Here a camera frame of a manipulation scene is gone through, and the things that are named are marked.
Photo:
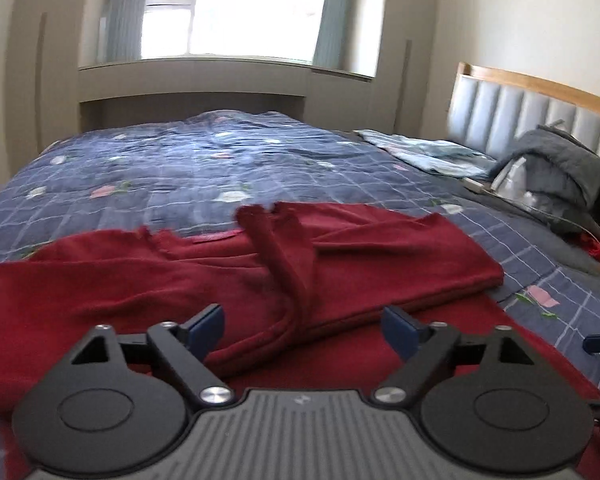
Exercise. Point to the beige window sill cabinet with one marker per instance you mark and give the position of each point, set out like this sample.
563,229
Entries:
205,80

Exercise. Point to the padded grey wooden headboard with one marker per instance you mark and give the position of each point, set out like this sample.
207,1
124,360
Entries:
510,105

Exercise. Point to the teal curtain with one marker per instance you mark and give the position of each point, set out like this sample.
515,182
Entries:
347,15
122,10

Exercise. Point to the bright window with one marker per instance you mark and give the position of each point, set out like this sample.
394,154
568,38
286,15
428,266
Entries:
240,5

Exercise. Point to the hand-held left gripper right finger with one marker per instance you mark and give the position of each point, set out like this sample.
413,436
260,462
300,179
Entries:
401,332

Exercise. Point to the light blue patterned cloth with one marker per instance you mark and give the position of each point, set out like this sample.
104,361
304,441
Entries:
430,155

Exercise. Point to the red knit sweater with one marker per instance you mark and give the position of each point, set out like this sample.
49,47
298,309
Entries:
330,270

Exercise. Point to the grey bed sheet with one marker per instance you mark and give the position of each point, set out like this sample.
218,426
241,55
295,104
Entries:
525,225

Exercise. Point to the clear plastic bag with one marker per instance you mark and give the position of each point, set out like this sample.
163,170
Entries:
515,180

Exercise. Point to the beige wardrobe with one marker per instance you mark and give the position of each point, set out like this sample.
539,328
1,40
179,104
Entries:
25,85
410,60

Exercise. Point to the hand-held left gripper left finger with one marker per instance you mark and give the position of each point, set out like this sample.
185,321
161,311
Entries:
206,331

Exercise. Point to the blue checked floral quilt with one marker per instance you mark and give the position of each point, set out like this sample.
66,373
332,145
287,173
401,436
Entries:
205,170

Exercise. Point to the grey jacket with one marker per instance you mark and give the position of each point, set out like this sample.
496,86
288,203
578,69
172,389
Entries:
560,165

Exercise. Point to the small white box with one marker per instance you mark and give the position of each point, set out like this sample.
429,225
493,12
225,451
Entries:
475,185

